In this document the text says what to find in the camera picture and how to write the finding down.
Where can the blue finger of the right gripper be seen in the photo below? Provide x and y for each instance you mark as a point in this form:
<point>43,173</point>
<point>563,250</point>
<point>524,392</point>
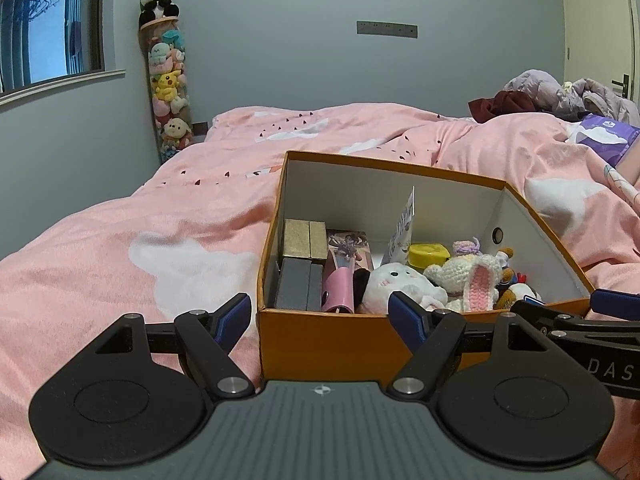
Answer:
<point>616,304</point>

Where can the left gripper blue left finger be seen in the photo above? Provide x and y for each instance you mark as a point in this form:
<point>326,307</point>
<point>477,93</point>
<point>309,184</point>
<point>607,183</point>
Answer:
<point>231,320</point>

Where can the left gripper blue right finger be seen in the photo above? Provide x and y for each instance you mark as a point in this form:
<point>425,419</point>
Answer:
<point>411,321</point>

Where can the white black-eared plush dog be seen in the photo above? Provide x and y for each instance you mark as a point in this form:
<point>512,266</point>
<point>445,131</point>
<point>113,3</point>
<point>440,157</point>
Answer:
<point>396,277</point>

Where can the yellow tape measure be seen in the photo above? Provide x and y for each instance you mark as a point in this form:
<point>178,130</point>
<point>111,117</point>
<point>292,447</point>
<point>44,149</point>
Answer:
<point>423,255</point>

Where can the crochet white bunny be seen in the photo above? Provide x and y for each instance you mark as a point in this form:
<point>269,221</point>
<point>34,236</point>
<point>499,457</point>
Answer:
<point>469,277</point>

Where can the illustrated card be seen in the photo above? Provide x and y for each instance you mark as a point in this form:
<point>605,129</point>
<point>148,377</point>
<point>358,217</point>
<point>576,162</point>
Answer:
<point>398,247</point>

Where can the photo card box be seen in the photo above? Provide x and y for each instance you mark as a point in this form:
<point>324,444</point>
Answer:
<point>351,249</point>

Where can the dark grey box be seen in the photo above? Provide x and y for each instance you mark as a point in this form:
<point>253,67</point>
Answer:
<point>299,286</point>

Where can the blue orange tag duck plush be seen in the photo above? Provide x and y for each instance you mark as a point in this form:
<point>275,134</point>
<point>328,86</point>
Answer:
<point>512,285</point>

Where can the gold olive box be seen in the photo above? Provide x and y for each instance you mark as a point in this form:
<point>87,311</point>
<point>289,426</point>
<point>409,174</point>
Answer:
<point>304,239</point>

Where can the orange cardboard box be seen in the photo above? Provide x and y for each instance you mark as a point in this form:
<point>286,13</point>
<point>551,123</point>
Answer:
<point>358,194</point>

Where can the pink duvet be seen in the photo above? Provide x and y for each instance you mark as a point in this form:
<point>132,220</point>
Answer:
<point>191,237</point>

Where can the purple tissue pack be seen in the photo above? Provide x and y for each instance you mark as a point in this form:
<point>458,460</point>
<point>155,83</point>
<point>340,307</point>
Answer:
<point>610,139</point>

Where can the lilac puffer jacket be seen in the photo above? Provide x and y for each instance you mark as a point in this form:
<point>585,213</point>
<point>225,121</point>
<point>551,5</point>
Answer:
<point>572,101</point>

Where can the dark red garment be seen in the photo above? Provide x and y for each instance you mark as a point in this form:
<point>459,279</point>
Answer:
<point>505,102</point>

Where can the plush toy storage tube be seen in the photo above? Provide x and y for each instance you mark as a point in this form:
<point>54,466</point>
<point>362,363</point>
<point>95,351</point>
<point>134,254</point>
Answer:
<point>162,46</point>

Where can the panda plush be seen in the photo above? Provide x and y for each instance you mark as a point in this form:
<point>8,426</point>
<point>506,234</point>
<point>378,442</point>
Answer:
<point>151,10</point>

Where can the window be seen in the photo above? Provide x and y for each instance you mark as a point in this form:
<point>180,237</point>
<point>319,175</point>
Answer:
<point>46,42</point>

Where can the door with handle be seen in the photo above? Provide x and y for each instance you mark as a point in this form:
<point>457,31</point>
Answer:
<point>601,43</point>

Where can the wall outlet strip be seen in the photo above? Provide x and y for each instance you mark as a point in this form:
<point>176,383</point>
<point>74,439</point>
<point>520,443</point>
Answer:
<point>387,29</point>

